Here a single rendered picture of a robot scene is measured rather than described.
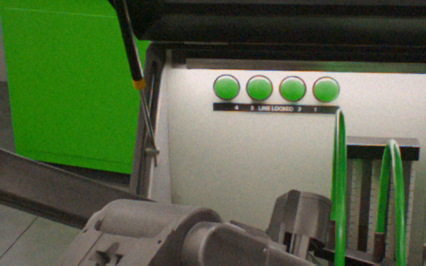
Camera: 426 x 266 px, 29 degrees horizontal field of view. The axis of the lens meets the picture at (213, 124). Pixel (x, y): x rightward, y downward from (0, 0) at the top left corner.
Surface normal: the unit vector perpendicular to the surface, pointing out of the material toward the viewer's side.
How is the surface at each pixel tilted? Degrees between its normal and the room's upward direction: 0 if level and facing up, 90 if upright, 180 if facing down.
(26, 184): 55
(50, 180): 50
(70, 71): 90
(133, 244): 27
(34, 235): 0
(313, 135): 90
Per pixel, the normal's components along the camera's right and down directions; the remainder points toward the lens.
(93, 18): -0.33, 0.36
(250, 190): -0.11, 0.37
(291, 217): 0.34, -0.30
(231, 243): 0.76, 0.01
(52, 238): -0.01, -0.93
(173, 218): -0.36, -0.82
